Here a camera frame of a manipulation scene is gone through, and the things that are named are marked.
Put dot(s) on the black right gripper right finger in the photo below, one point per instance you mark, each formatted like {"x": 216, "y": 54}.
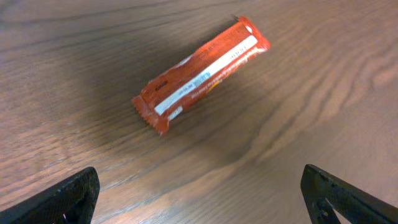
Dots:
{"x": 325, "y": 195}

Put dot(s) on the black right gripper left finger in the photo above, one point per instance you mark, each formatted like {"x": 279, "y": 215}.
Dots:
{"x": 72, "y": 200}

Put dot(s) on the red candy bar wrapper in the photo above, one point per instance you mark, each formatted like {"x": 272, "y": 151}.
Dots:
{"x": 177, "y": 89}

